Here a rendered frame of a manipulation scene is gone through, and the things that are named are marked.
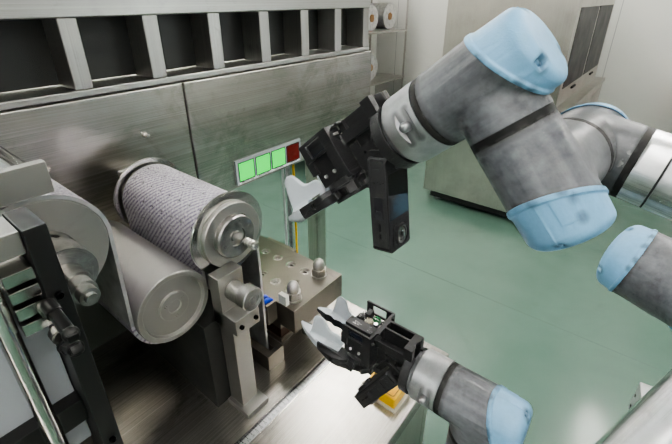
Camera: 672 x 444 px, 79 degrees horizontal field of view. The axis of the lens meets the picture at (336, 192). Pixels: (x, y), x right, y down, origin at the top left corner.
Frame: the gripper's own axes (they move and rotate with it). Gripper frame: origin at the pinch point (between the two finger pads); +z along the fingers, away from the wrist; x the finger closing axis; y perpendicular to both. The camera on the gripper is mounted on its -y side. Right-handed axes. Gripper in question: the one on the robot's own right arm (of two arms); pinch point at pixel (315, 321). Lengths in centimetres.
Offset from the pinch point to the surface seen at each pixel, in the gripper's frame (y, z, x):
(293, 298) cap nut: -4.6, 11.4, -5.9
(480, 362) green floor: -109, -3, -115
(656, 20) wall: 33, -16, -444
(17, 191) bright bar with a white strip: 34.6, 10.5, 32.1
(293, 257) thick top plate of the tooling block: -5.9, 23.0, -17.9
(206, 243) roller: 17.1, 12.5, 11.2
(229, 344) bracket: -2.9, 10.3, 11.3
